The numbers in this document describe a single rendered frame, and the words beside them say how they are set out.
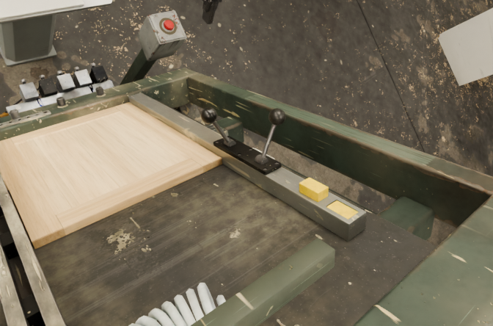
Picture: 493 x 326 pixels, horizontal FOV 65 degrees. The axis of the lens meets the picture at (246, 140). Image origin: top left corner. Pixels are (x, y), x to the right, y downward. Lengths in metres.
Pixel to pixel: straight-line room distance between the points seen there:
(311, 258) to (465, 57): 4.27
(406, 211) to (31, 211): 0.78
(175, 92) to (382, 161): 0.86
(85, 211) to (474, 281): 0.69
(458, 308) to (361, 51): 3.20
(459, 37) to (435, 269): 4.04
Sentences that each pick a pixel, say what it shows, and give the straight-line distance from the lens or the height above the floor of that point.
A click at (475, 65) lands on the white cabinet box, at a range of 4.52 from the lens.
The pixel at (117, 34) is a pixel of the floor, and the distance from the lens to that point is 2.53.
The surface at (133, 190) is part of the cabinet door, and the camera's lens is 0.89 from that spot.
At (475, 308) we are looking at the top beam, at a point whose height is 1.93.
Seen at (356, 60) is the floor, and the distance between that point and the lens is 3.52.
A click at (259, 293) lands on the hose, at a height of 1.96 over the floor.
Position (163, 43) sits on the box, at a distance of 1.50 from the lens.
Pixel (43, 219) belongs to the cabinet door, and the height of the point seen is 1.32.
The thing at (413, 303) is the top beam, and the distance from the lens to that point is 0.52.
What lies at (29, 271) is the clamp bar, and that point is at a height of 1.52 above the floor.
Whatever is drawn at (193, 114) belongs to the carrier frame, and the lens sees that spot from 1.59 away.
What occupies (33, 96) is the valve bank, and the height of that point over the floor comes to 0.76.
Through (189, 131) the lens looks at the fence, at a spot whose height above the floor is 1.25.
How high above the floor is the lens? 2.21
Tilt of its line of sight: 58 degrees down
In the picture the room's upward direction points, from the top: 66 degrees clockwise
